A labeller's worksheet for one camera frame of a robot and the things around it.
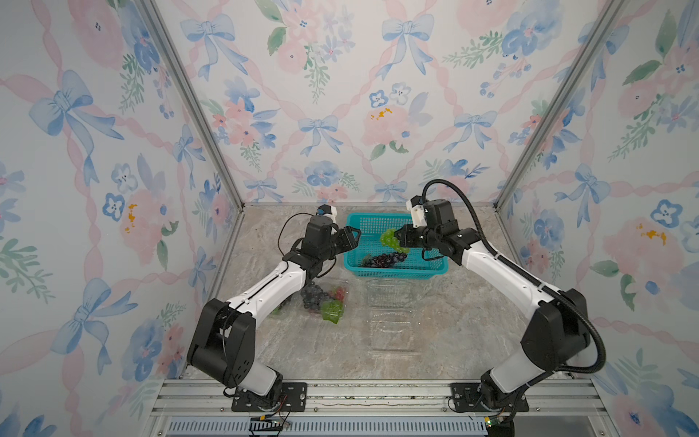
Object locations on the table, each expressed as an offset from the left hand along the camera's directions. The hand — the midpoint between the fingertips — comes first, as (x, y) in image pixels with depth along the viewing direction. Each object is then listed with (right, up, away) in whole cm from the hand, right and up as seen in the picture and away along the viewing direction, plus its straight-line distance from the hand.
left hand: (359, 231), depth 84 cm
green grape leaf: (-8, -24, 0) cm, 26 cm away
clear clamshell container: (-10, -19, +11) cm, 24 cm away
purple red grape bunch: (+9, -10, +13) cm, 19 cm away
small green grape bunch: (+9, -3, 0) cm, 10 cm away
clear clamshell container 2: (+11, -25, +7) cm, 28 cm away
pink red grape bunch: (-6, -21, +7) cm, 23 cm away
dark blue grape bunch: (-15, -20, +4) cm, 25 cm away
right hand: (+10, +2, +4) cm, 11 cm away
